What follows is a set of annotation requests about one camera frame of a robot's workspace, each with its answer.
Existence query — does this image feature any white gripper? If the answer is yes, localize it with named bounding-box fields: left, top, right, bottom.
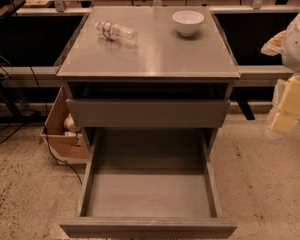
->
left=261, top=31, right=300, bottom=139

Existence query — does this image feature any grey drawer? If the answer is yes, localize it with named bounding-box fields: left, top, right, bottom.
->
left=60, top=129, right=237, bottom=240
left=66, top=98, right=230, bottom=128

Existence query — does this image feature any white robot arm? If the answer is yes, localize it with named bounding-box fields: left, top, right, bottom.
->
left=261, top=12, right=300, bottom=139

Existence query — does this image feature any grey drawer cabinet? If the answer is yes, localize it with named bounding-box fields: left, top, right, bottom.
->
left=57, top=6, right=240, bottom=152

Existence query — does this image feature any grey top drawer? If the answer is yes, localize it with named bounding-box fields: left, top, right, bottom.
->
left=66, top=98, right=230, bottom=128

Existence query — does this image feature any white ceramic bowl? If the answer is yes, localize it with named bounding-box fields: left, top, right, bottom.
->
left=172, top=10, right=204, bottom=36

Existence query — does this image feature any clear plastic water bottle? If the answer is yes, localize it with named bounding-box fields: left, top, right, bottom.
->
left=95, top=20, right=138, bottom=45

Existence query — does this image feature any white cup in box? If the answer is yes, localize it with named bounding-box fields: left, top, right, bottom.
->
left=63, top=115, right=80, bottom=133

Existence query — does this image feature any brown cardboard box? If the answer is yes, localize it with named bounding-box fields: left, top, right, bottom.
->
left=40, top=87, right=89, bottom=164

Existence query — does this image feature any black floor cable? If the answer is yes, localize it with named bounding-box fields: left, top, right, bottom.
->
left=0, top=48, right=84, bottom=186

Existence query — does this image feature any grey metal rail frame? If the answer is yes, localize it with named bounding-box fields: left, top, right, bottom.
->
left=0, top=5, right=300, bottom=88

